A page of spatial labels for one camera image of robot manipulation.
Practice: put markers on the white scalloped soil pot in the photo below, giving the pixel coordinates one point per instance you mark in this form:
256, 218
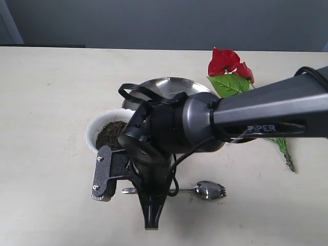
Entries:
96, 125

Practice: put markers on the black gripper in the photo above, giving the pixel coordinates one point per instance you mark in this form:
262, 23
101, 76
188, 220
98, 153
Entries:
149, 139

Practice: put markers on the steel spork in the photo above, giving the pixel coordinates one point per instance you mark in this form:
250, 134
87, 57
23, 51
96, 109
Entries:
207, 190

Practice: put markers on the round steel plate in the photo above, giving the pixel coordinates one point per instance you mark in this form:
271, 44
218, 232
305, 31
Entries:
167, 87

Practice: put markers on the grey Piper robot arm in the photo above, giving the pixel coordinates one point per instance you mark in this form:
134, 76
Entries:
292, 108

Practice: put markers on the artificial red anthurium flower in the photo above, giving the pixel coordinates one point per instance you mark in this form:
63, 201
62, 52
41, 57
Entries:
228, 74

